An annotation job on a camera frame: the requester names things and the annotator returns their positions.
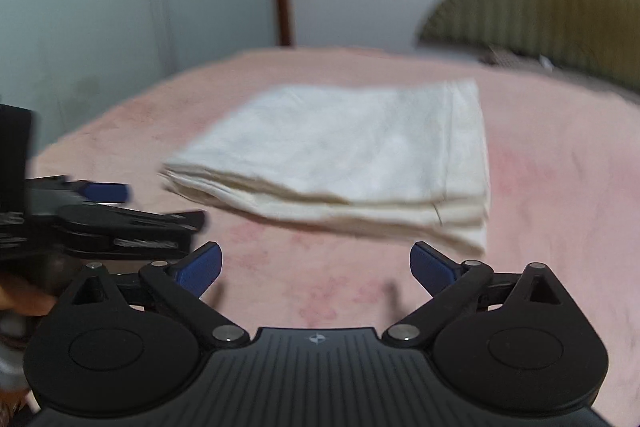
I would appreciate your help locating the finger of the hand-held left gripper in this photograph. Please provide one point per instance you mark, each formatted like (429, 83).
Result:
(140, 227)
(105, 192)

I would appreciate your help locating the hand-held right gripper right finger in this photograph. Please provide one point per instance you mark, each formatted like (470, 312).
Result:
(430, 264)

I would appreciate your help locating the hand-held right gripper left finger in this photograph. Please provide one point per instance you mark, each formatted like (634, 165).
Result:
(202, 269)

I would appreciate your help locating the white pants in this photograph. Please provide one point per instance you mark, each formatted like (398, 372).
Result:
(350, 147)

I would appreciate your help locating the person's left hand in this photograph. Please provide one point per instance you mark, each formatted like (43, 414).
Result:
(25, 299)

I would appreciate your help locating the pink blanket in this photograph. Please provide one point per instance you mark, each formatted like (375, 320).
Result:
(550, 207)

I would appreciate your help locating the white flower-print wardrobe door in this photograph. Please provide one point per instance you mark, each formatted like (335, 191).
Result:
(100, 32)

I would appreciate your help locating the olive green headboard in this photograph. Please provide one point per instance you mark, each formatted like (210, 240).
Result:
(550, 7)

